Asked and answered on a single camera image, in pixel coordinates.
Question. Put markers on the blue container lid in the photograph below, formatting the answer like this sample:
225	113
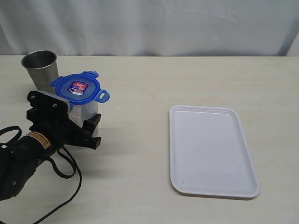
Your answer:
80	88

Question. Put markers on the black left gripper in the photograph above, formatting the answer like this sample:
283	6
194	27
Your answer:
53	129

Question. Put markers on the clear plastic tall container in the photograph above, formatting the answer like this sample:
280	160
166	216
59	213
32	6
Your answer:
79	113

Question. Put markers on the white background curtain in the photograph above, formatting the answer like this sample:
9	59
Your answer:
150	27

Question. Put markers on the stainless steel cup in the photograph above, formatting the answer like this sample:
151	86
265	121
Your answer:
41	66

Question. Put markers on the white plastic tray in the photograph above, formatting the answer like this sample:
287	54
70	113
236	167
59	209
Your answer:
209	154

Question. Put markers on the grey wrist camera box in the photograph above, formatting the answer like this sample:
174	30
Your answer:
45	101

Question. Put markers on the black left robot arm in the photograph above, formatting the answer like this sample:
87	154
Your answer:
19	159

